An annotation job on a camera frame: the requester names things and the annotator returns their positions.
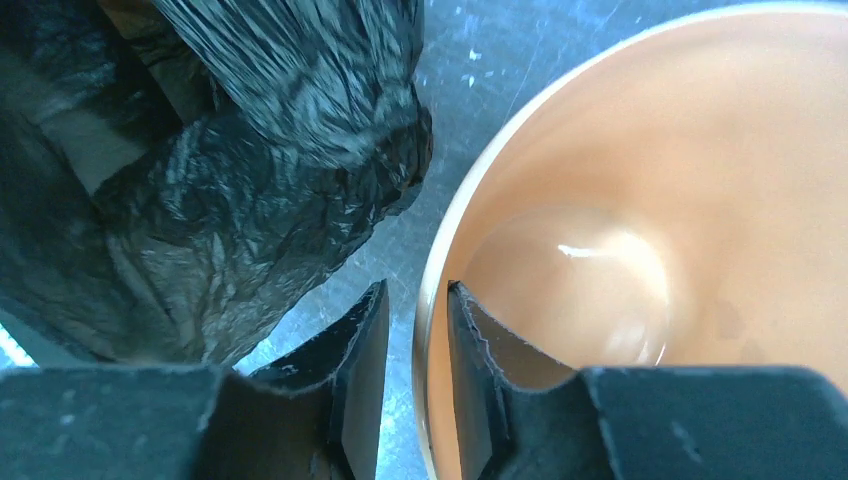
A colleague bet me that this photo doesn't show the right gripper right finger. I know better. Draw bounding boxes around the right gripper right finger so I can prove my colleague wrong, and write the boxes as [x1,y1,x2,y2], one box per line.
[447,282,847,479]

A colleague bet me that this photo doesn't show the black plastic trash bag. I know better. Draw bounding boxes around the black plastic trash bag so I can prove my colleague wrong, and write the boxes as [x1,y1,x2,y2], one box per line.
[1,1,433,365]

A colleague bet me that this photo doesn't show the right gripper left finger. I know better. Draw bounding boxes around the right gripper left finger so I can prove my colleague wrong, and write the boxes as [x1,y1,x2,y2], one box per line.
[1,281,390,479]

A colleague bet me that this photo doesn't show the orange trash bin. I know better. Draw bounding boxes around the orange trash bin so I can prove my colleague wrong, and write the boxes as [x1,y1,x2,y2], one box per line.
[413,2,847,479]

